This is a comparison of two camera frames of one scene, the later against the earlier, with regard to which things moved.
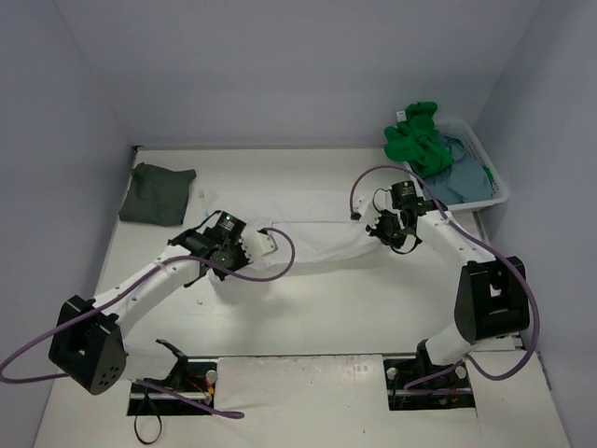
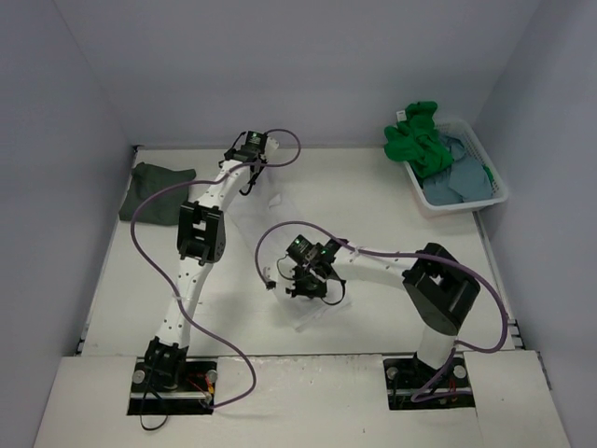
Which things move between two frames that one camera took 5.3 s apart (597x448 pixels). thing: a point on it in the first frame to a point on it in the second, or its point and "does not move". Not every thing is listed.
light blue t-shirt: (463, 180) does not move
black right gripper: (385, 229) to (305, 287)
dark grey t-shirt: (157, 195) does not move
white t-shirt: (285, 227) to (257, 233)
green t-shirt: (415, 140) does not move
